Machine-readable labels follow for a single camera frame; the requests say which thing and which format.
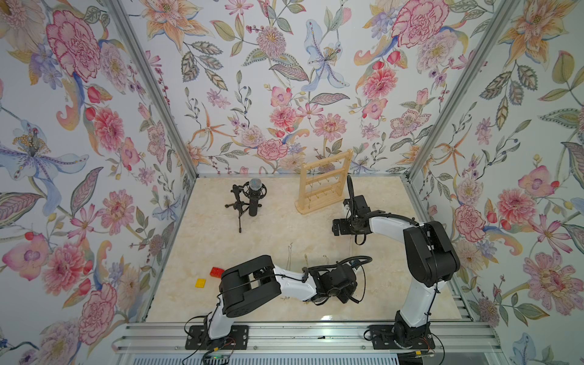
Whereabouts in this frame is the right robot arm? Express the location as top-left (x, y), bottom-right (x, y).
top-left (332, 176), bottom-right (461, 349)

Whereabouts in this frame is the wooden jewelry display stand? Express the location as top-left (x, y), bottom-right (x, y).
top-left (295, 150), bottom-right (353, 214)

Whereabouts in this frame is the black microphone with mesh head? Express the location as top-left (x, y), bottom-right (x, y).
top-left (248, 178), bottom-right (267, 217)

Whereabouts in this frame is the red toy brick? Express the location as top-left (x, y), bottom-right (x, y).
top-left (209, 267), bottom-right (224, 278)

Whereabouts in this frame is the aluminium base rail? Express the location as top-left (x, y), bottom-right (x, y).
top-left (112, 321), bottom-right (502, 356)

